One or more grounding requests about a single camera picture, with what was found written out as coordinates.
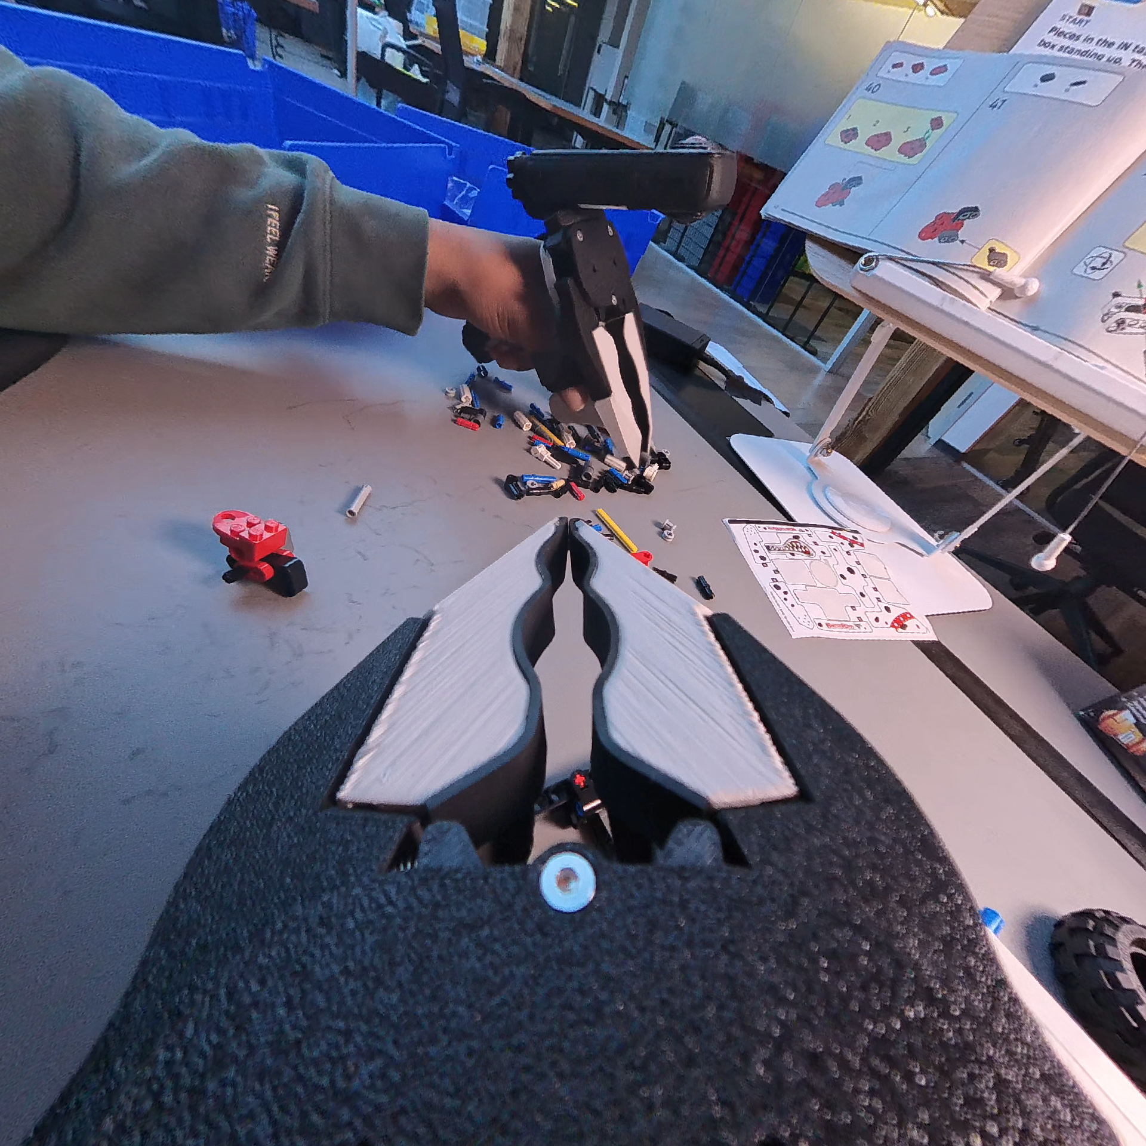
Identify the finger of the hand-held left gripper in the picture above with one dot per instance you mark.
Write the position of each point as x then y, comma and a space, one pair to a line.
622, 394

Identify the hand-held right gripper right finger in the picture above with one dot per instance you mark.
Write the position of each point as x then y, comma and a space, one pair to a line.
689, 698

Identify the red toy brick piece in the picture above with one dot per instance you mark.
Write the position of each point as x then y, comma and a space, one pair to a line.
251, 537

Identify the pile of small toy bricks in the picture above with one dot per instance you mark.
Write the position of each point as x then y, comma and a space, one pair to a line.
532, 484

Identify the black toy tyre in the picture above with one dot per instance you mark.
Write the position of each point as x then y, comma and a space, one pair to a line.
1106, 975

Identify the printed instruction sheet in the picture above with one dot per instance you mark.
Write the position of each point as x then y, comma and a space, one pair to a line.
824, 577

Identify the instruction booklet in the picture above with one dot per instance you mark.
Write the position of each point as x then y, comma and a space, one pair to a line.
967, 143

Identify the person's left hand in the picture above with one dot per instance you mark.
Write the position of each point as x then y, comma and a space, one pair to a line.
484, 286

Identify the grey desk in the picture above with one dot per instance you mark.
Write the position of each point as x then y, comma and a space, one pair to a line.
161, 680

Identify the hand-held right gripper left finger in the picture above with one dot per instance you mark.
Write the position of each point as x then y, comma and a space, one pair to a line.
457, 698

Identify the white document stand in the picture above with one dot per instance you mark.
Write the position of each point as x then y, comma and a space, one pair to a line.
859, 510

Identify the small grey pin piece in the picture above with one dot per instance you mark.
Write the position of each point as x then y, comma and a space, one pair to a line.
359, 502

